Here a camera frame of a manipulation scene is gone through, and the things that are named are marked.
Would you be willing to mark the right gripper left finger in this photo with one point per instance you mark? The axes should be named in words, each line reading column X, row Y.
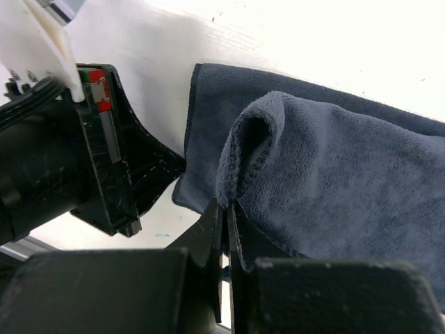
column 171, row 290

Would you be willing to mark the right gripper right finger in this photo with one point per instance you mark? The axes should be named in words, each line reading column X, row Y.
column 272, row 292

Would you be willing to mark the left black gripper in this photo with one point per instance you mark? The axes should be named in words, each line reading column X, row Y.
column 93, row 159

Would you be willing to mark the dark blue towel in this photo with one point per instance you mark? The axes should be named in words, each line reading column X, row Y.
column 323, row 173

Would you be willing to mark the aluminium mounting rail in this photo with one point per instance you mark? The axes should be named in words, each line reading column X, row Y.
column 14, row 253

